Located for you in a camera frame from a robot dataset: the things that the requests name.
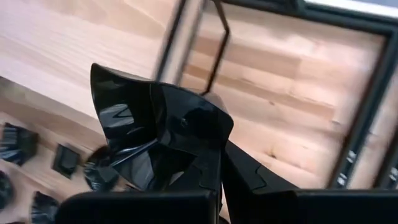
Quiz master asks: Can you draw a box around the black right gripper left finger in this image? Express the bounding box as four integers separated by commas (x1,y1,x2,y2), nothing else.
55,146,223,224

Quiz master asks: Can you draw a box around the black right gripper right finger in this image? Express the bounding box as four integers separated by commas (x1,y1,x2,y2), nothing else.
221,139,398,224

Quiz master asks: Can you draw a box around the small black square dish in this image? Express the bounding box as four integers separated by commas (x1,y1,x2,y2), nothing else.
52,142,81,180

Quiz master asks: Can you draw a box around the black leaf-shaped plate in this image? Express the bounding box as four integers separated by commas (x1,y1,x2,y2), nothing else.
0,170,15,211

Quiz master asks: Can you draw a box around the black deep square bowl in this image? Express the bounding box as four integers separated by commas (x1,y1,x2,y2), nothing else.
0,123,40,166

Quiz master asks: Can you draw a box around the black rounded square bowl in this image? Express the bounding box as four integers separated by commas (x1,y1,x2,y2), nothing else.
30,191,60,224

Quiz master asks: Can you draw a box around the wooden shelf with black legs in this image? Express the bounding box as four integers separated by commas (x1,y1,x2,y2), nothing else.
0,0,231,147

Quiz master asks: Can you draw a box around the black metal table frame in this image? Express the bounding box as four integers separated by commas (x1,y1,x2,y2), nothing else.
223,0,398,190

